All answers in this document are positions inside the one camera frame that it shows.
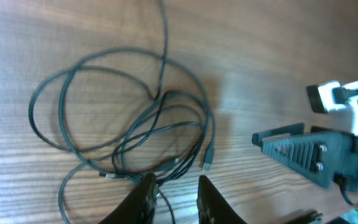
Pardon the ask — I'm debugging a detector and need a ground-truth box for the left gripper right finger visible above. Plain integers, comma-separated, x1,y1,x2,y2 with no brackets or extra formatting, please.
196,175,247,224

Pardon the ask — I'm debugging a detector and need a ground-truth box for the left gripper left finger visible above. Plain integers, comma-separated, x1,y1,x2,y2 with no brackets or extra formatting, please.
99,174,157,224

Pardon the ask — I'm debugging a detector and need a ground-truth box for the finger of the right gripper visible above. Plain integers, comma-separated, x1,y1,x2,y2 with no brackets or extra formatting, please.
262,131,352,189
252,123,305,146

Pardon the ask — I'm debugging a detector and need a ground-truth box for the thin black cable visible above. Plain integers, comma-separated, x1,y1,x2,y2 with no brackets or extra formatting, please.
28,0,204,224

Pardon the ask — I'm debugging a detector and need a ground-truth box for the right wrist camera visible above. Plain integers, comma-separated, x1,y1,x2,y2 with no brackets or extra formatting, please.
306,80,358,136

